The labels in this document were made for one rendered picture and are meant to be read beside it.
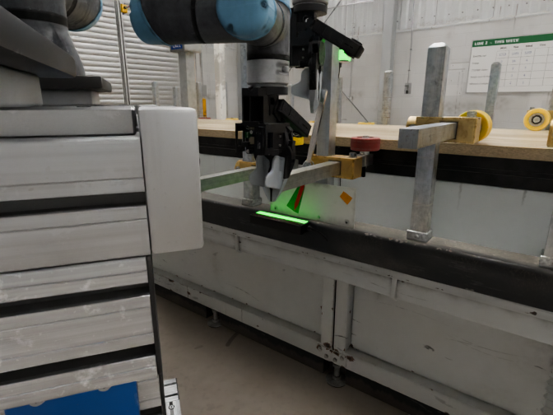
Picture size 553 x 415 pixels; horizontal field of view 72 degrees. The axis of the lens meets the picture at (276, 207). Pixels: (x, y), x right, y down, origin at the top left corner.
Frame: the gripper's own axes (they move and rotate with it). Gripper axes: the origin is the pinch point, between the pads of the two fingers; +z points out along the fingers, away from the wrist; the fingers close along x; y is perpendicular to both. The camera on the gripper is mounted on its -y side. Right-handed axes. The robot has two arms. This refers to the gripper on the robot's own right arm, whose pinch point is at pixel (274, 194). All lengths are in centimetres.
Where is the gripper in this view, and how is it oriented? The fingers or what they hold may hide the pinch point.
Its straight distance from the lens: 74.3
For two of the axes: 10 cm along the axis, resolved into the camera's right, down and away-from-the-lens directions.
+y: -6.0, 2.0, -7.8
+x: 8.0, 1.6, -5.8
